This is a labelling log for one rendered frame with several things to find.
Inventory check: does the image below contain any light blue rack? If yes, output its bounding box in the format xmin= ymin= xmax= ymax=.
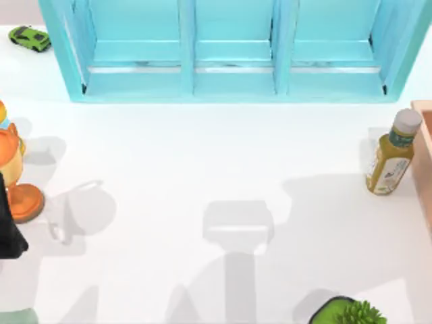
xmin=37 ymin=0 xmax=432 ymax=104

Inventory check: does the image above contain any yellow-green bottle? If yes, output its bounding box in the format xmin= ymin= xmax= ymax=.
xmin=365 ymin=108 xmax=423 ymax=196

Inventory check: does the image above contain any green potted plant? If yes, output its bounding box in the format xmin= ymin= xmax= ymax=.
xmin=307 ymin=296 xmax=388 ymax=324

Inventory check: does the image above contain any orange trophy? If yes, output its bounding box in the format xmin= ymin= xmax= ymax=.
xmin=0 ymin=100 xmax=46 ymax=224

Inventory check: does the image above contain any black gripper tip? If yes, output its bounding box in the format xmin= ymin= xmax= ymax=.
xmin=0 ymin=171 xmax=29 ymax=260

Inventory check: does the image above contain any green toy car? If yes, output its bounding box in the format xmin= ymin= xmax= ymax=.
xmin=8 ymin=26 xmax=52 ymax=53

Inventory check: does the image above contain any pale green rounded object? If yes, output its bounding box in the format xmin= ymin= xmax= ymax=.
xmin=0 ymin=307 xmax=41 ymax=324

